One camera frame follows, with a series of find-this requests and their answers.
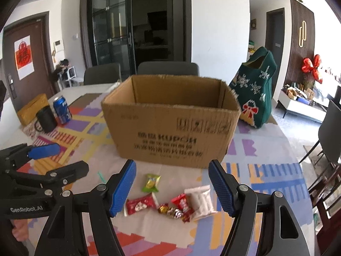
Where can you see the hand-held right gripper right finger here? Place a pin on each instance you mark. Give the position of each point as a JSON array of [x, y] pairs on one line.
[[221, 186]]

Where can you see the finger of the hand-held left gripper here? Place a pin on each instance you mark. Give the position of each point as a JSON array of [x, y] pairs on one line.
[[66, 170], [44, 150]]

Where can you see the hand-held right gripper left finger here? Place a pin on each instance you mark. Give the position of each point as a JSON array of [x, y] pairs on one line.
[[121, 189]]

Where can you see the white biscuit packet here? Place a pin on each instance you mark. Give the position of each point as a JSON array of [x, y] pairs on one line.
[[202, 202]]

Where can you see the red and white snack packet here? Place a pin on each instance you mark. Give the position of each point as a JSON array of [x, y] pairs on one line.
[[140, 205]]

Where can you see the green and yellow candy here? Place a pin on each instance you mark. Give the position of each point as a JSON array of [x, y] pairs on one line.
[[151, 183]]

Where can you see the small red snack packet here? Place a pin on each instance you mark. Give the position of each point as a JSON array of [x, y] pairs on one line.
[[182, 204]]

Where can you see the gold candy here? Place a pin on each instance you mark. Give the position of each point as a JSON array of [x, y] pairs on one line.
[[170, 212]]

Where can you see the brown cardboard box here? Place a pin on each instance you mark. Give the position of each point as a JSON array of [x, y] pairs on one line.
[[165, 136]]

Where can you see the person's left hand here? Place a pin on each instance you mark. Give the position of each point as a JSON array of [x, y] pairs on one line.
[[20, 229]]

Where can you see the black mug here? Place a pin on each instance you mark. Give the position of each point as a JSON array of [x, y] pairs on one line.
[[47, 120]]

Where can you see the yellow box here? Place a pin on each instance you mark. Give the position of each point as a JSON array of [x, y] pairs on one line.
[[30, 109]]

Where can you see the blue drink can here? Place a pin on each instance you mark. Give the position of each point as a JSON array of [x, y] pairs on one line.
[[62, 110]]

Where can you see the colourful printed tablecloth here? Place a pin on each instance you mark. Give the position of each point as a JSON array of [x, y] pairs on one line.
[[266, 186]]

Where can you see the white plastic stool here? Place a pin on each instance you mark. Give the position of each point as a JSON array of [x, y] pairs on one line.
[[73, 76]]

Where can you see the black bag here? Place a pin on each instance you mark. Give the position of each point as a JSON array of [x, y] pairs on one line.
[[60, 70]]

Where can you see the brown entrance door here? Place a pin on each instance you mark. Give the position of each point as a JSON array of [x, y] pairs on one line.
[[40, 66]]

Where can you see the green knitted snowflake bag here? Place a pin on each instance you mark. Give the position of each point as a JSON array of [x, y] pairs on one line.
[[255, 98]]

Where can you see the red and white door poster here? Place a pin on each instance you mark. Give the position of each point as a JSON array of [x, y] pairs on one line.
[[24, 57]]

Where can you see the grey dining chair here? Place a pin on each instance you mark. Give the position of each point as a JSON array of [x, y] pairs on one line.
[[102, 73], [167, 68], [331, 130]]

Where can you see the brown wooden chair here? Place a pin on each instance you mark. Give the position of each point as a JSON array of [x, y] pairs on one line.
[[327, 200]]

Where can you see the white low cabinet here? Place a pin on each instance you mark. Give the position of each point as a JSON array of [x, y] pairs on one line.
[[301, 108]]

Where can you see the white hallway shelf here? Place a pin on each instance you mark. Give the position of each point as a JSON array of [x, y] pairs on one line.
[[251, 50]]

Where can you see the black framed glass sliding door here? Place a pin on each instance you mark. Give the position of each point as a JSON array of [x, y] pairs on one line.
[[112, 24]]

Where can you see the red foil balloon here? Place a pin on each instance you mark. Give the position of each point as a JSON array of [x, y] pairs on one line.
[[313, 68]]

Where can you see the dark hallway door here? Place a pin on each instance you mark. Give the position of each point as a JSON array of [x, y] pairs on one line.
[[275, 40]]

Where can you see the white wall intercom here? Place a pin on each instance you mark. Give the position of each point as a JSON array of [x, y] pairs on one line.
[[58, 47]]

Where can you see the dark slatted wall panel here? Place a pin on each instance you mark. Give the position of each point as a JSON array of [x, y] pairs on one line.
[[293, 48]]

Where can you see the small framed wall picture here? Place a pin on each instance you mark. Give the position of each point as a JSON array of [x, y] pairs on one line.
[[253, 24]]

